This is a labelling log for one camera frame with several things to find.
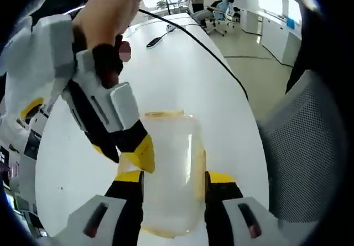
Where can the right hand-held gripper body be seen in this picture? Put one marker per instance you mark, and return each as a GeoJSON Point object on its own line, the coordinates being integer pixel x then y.
{"type": "Point", "coordinates": [36, 58]}

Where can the white cabinet row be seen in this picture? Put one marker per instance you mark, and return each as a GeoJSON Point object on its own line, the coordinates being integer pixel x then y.
{"type": "Point", "coordinates": [276, 36]}

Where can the person's right hand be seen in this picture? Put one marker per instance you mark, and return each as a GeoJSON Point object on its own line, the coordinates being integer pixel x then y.
{"type": "Point", "coordinates": [102, 27]}

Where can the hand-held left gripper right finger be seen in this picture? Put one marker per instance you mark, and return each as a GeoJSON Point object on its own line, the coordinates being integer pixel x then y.
{"type": "Point", "coordinates": [221, 190]}

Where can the black table microphone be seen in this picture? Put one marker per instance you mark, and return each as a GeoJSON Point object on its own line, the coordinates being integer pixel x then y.
{"type": "Point", "coordinates": [156, 41]}

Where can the blue office chair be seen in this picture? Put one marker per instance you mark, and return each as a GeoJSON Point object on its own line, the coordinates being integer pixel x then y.
{"type": "Point", "coordinates": [221, 19]}

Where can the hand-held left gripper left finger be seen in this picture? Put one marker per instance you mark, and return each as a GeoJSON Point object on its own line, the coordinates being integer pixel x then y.
{"type": "Point", "coordinates": [121, 201]}

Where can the white round table device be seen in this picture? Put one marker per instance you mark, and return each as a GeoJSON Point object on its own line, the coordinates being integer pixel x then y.
{"type": "Point", "coordinates": [170, 28]}

